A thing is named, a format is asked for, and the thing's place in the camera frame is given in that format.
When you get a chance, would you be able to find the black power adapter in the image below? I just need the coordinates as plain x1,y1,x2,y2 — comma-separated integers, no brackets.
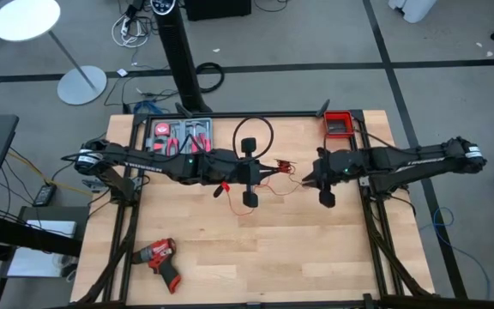
32,183,58,208

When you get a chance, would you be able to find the white power strip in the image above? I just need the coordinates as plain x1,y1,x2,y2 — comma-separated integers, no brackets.
111,12,152,48

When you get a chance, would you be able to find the white plastic object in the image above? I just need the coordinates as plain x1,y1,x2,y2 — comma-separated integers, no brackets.
387,0,438,24

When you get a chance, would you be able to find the black box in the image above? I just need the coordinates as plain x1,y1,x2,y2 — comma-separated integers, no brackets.
184,0,252,21

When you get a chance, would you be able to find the red plastic bin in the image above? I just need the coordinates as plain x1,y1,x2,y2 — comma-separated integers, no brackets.
322,110,355,139

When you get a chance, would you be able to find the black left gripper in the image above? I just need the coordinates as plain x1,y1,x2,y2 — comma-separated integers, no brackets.
206,137,283,209

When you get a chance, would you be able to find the red cordless drill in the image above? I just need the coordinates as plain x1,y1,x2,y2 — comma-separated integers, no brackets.
131,238,184,295

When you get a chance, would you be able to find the red wire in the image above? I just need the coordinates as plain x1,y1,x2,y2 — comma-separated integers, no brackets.
228,159,304,217

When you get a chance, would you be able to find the white flat panel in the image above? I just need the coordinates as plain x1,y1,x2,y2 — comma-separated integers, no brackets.
26,220,78,239
6,246,81,279

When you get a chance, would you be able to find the yellow cable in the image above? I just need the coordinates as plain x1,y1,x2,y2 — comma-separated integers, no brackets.
6,152,93,197

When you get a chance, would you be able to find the long blue floor cable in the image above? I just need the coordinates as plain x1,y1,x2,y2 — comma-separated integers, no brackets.
418,207,492,301

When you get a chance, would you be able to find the red-handled screwdriver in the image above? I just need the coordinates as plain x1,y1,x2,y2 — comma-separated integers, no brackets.
199,121,213,154

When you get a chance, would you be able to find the black tower fan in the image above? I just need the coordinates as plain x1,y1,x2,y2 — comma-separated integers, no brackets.
150,0,214,115

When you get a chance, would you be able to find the grey open tool case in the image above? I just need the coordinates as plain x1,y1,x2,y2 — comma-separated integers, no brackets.
145,118,214,158

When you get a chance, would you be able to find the black coiled cable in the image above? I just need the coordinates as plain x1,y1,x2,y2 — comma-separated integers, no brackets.
195,62,226,94

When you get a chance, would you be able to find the white round pedestal table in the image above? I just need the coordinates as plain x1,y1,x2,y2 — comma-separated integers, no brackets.
0,0,109,106

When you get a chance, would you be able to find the short blue floor cable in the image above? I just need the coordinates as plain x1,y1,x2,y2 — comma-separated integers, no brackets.
133,100,165,115

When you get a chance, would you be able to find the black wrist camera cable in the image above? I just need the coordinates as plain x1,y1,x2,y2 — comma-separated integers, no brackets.
232,115,275,161

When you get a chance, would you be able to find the red-handled hammer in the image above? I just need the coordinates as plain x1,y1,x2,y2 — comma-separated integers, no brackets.
185,121,201,154

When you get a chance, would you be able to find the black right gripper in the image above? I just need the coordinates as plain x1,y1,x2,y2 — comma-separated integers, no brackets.
301,148,338,209

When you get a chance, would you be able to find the black wire spool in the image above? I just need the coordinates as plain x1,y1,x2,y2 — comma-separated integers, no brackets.
274,158,298,175

